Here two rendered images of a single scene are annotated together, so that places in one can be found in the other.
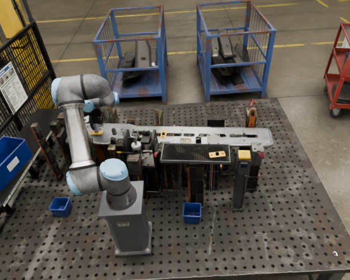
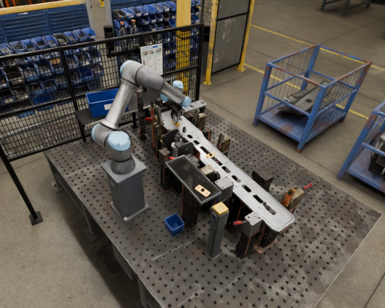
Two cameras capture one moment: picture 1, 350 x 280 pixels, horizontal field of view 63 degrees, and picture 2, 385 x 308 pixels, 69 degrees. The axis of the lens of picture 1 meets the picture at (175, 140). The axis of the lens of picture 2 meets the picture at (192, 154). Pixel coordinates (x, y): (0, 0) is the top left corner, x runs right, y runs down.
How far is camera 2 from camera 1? 0.94 m
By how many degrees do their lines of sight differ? 33
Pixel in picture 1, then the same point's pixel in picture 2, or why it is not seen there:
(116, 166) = (120, 139)
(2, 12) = (179, 8)
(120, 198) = (114, 163)
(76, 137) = (114, 104)
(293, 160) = (310, 272)
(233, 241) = (175, 269)
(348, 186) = not seen: outside the picture
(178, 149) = (186, 165)
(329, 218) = not seen: outside the picture
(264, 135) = (282, 219)
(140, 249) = (121, 214)
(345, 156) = not seen: outside the picture
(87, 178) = (101, 134)
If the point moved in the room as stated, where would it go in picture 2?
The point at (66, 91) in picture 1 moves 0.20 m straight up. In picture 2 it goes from (127, 71) to (123, 35)
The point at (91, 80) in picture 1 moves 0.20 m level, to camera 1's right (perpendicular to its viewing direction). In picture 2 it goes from (144, 72) to (167, 85)
